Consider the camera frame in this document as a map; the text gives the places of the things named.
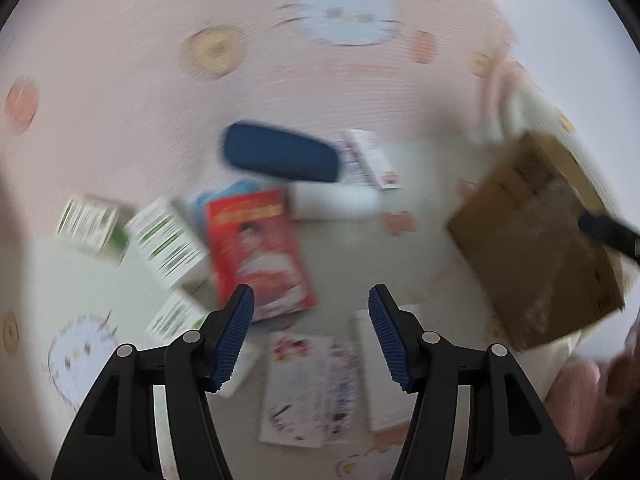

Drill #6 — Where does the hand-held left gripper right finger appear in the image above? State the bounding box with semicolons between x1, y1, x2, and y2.
368;284;576;480

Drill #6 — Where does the small white packet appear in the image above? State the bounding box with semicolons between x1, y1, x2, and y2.
216;342;262;400

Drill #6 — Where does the red printed box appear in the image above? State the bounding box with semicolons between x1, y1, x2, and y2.
205;189;318;322

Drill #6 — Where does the white floral card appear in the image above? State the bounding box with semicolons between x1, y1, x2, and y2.
259;334;362;449

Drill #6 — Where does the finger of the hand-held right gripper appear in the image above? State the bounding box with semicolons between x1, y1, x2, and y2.
577;210;640;263

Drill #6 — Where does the white cylindrical roll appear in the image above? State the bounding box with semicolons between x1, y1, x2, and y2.
289;181;383;221

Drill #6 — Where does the dark blue glasses case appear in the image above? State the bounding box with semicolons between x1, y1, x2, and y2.
222;120;345;184

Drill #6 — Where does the floral patterned box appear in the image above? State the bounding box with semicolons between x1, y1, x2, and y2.
342;129;402;191

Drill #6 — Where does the pink cartoon printed blanket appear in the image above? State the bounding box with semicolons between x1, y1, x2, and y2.
0;0;616;480

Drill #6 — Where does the white flat box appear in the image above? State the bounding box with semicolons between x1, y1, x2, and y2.
349;304;422;433

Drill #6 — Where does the green and white box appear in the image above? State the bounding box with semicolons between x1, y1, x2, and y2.
55;193;137;267
126;196;213;292
137;290;209;350

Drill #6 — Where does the light blue pouch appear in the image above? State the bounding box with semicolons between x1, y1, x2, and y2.
192;182;263;223

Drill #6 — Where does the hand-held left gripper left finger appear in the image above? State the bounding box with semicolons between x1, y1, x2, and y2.
50;283;256;480

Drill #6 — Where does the pink clothing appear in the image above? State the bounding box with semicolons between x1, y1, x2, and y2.
544;350;640;463

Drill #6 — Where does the brown cardboard box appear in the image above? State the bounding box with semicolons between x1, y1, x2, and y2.
446;130;628;352

